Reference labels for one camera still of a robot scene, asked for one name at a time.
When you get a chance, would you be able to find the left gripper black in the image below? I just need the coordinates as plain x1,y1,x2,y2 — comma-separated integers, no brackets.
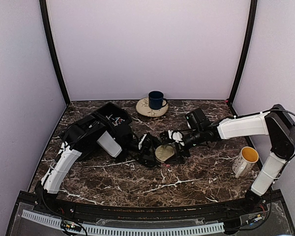
125,139,167,168

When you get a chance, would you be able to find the gold jar lid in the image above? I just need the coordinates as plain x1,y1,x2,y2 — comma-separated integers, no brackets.
155,144,175,163

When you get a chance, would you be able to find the black three-compartment candy tray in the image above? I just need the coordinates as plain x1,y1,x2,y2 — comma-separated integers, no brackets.
73,101,133,163

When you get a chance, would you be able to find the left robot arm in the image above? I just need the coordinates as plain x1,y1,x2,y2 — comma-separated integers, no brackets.
35,115,160,195

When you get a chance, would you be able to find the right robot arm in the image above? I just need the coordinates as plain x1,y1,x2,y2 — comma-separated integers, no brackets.
160,104,295,213

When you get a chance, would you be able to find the beige ceramic plate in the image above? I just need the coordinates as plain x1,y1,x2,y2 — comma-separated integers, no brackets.
136,97,169,118

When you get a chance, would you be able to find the dark blue mug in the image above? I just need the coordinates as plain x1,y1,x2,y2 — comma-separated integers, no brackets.
148,91,168,110

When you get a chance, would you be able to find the white mug yellow inside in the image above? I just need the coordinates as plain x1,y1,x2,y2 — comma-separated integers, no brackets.
232,147,259,178

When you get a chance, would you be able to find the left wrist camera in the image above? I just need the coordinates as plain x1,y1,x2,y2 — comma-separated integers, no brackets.
138,134,147,150

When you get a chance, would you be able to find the white slotted cable duct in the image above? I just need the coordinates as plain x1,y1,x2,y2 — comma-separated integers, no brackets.
21,210,225,236

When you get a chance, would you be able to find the right black frame post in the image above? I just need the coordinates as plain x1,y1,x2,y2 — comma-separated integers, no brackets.
227,0,258,106

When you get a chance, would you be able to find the black frame post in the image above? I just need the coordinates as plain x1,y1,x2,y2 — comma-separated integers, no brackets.
39,0,71,106
227,0,258,106

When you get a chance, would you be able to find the left black frame post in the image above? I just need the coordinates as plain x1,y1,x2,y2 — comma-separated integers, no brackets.
39,0,71,106

